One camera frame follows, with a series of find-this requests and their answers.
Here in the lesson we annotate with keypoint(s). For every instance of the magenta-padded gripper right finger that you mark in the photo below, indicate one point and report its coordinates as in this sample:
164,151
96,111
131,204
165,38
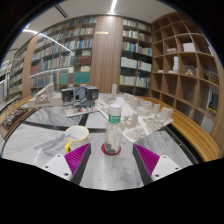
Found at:
156,165

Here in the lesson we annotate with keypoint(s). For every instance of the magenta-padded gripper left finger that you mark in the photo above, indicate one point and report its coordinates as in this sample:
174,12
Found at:
68,163

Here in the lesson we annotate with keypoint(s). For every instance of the clear green-labelled plastic bottle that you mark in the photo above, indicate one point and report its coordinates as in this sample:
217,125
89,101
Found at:
113,133

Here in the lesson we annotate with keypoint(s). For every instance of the flat round red coaster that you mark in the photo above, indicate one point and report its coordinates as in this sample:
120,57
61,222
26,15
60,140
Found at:
103,151

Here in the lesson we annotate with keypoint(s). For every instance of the white city architectural model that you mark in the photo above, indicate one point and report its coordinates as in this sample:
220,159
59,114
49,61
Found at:
143,116

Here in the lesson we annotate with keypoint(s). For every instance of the dark grey building model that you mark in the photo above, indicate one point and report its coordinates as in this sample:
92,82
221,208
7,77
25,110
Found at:
80,95

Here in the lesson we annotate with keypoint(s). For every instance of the dark brown architectural model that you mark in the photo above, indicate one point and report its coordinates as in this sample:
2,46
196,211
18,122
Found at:
13,118

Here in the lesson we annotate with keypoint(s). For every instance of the white building model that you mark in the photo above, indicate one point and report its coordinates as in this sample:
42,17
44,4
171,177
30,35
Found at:
43,96

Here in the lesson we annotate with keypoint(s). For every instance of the wooden cubby shelf unit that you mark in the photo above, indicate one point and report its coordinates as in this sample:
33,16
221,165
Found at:
186,66

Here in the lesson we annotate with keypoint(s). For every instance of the tall library bookshelf unit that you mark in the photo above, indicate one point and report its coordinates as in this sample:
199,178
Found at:
60,50

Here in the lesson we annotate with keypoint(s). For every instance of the straight ceiling light strip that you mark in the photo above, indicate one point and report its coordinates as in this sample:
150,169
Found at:
113,6

